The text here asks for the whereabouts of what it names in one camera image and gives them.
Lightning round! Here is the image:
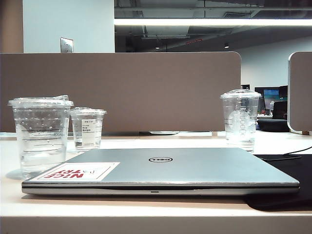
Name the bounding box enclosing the black office chair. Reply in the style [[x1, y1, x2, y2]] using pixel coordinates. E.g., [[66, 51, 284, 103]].
[[272, 101, 289, 120]]

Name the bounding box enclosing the metal wall outlet plate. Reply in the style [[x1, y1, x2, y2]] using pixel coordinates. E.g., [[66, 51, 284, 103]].
[[60, 37, 74, 54]]

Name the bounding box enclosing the silver Dell laptop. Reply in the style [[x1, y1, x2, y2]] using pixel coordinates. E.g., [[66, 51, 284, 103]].
[[21, 147, 301, 196]]

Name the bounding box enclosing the clear flat-lid plastic cup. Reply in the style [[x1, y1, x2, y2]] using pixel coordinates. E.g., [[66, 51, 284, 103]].
[[7, 95, 75, 180]]

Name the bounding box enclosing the black round cushion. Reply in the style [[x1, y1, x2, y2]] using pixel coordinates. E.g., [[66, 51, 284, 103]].
[[256, 118, 291, 133]]

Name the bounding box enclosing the black laptop sleeve mat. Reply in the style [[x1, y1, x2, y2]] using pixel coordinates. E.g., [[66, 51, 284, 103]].
[[244, 153, 312, 212]]

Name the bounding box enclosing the wide brown desk partition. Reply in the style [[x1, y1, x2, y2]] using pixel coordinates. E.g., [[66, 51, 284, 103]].
[[0, 51, 242, 134]]

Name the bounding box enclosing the black laptop cable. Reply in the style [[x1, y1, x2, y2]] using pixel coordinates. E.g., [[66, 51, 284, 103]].
[[283, 145, 312, 156]]

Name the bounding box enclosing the brown partition with white edge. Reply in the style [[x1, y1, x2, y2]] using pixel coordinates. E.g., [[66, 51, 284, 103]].
[[287, 51, 312, 135]]

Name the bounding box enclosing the monitor with blue screen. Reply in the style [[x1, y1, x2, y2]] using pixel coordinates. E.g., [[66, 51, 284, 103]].
[[262, 88, 280, 101]]

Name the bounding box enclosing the clear dome-lid plastic cup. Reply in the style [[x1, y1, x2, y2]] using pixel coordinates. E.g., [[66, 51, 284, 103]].
[[219, 88, 262, 153]]

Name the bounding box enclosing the clear cup with white label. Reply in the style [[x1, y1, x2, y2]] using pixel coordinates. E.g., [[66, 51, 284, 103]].
[[69, 106, 108, 151]]

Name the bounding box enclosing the long white ceiling light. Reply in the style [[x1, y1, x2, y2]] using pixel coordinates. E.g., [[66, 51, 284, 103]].
[[114, 18, 312, 27]]

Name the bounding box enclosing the white red Nice Try sticker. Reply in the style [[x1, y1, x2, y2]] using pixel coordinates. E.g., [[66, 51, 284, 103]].
[[37, 161, 121, 182]]

